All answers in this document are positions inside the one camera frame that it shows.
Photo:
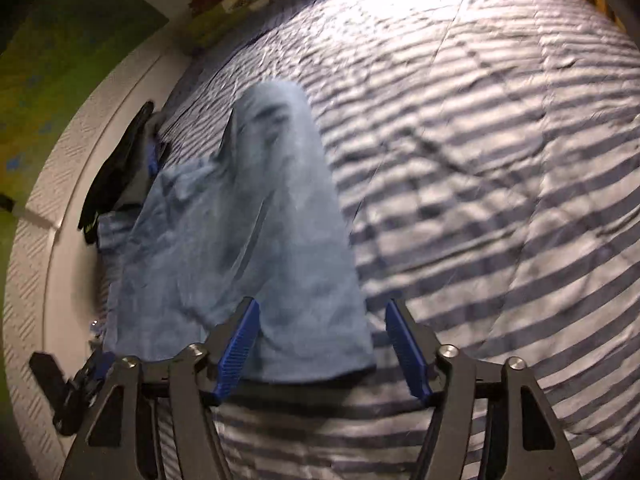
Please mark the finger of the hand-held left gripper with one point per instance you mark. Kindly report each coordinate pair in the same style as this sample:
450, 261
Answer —
52, 385
100, 365

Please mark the green folded quilt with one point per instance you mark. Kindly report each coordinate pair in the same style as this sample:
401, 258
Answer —
225, 30

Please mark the green wall map poster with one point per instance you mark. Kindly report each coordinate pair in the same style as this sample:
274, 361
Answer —
60, 60

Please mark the black folded garment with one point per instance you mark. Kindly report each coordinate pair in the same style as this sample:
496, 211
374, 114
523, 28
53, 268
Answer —
110, 180

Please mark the light blue denim jeans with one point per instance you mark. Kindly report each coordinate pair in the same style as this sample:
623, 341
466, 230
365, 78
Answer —
290, 260

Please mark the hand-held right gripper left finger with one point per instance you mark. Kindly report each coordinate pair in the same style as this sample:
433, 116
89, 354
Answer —
237, 345

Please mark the striped bed sheet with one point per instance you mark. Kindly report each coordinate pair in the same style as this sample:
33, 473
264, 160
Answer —
475, 160

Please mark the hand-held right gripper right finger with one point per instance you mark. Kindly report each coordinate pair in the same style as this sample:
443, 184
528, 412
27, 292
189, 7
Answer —
405, 350

